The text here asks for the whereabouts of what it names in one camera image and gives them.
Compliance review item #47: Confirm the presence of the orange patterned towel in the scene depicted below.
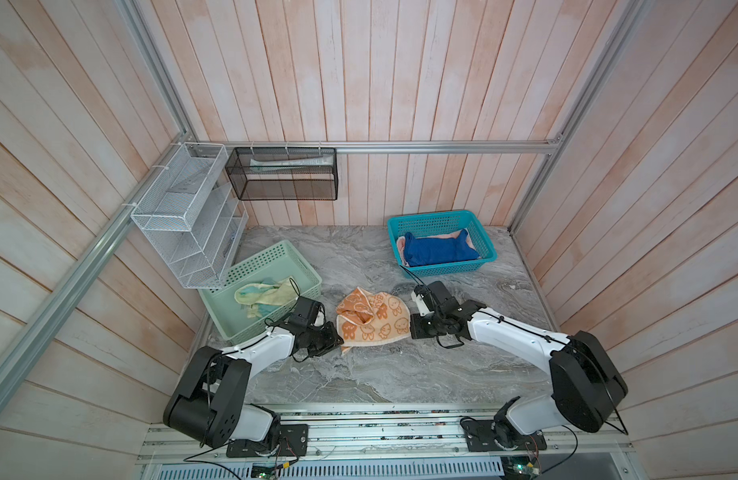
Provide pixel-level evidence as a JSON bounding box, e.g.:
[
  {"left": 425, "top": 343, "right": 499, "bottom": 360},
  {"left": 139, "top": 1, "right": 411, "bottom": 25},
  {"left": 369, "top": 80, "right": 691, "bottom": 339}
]
[{"left": 336, "top": 287, "right": 411, "bottom": 353}]

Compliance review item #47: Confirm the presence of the teal yellow-trimmed towel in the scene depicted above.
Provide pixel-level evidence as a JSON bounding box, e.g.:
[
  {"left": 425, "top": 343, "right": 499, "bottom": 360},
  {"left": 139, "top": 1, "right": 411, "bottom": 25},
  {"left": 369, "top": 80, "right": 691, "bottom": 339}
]
[{"left": 233, "top": 277, "right": 299, "bottom": 319}]

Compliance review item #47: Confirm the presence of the blue towel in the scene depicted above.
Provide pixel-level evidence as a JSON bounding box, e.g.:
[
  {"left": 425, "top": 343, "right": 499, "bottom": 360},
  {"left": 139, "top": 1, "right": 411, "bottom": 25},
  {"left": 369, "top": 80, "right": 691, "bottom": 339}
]
[{"left": 402, "top": 228, "right": 481, "bottom": 268}]

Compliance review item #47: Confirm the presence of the pink towel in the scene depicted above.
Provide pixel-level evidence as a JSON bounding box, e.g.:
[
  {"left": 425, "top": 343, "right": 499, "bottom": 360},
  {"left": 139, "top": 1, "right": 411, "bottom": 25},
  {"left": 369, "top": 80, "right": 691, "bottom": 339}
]
[{"left": 395, "top": 230, "right": 472, "bottom": 268}]

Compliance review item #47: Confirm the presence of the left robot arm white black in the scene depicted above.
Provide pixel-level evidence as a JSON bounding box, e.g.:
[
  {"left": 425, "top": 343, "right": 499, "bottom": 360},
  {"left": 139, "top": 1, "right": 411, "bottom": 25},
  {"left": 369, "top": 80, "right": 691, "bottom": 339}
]
[{"left": 163, "top": 297, "right": 344, "bottom": 455}]

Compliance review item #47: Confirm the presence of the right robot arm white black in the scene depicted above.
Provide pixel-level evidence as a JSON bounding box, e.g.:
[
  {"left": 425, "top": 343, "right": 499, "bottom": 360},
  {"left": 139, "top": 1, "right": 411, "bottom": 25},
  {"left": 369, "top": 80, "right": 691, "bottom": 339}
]
[{"left": 410, "top": 281, "right": 628, "bottom": 450}]

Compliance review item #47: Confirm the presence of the mint green perforated basket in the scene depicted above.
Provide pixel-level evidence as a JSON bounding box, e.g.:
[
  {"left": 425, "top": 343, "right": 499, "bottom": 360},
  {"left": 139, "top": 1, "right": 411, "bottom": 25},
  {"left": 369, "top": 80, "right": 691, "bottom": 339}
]
[{"left": 200, "top": 240, "right": 322, "bottom": 344}]

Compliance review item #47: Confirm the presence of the teal plastic basket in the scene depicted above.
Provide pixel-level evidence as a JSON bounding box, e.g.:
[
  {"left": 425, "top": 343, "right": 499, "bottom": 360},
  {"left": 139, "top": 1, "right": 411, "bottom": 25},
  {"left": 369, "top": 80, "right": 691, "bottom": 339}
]
[{"left": 387, "top": 210, "right": 497, "bottom": 277}]

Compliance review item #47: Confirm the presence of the green circuit board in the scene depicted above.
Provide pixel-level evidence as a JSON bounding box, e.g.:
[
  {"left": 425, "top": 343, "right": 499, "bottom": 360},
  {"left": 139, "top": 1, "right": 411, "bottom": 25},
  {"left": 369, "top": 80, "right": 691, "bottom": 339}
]
[{"left": 501, "top": 456, "right": 540, "bottom": 480}]

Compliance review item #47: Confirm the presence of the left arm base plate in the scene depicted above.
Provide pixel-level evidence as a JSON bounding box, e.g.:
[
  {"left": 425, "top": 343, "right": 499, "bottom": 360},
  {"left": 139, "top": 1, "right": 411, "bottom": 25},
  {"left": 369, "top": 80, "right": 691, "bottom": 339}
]
[{"left": 226, "top": 423, "right": 309, "bottom": 458}]

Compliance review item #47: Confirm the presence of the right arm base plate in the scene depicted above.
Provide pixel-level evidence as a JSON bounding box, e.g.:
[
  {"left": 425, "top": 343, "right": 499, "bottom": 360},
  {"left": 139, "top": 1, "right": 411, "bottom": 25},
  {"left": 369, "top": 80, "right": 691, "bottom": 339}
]
[{"left": 459, "top": 416, "right": 547, "bottom": 452}]

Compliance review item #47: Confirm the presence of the white wire mesh shelf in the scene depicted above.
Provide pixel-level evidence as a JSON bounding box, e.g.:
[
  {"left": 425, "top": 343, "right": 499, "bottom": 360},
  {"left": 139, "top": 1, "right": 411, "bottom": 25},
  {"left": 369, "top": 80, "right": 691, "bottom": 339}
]
[{"left": 132, "top": 142, "right": 248, "bottom": 289}]

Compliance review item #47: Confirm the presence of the black wire mesh basket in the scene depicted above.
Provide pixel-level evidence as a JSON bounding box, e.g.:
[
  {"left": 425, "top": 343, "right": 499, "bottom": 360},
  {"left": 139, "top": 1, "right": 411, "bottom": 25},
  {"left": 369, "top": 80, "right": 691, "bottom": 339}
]
[{"left": 225, "top": 146, "right": 339, "bottom": 201}]

